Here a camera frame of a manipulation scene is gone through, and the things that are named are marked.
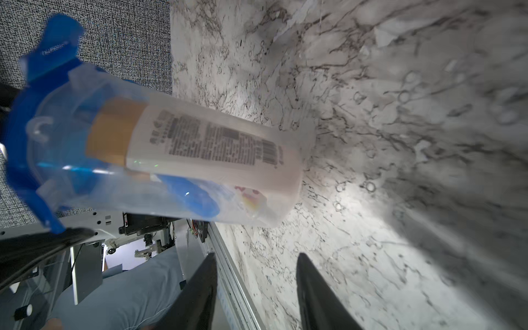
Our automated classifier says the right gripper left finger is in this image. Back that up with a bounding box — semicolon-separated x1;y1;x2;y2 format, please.
154;253;218;330

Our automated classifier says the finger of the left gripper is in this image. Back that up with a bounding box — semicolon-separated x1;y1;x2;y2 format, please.
1;228;95;289

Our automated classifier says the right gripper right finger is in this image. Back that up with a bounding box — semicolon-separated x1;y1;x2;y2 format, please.
296;253;361;330

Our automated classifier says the blue toothbrush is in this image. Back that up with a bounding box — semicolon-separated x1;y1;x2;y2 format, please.
157;175;220;218

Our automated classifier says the toothpaste tube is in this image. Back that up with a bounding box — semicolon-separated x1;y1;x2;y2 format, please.
235;186;267;213

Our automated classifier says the blue lid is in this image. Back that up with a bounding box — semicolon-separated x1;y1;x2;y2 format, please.
0;13;85;235

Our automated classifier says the clear container front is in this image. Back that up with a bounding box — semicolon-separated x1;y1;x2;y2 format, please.
25;64;303;227

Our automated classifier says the orange cap bottle front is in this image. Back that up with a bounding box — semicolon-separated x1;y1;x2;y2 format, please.
85;97;302;195

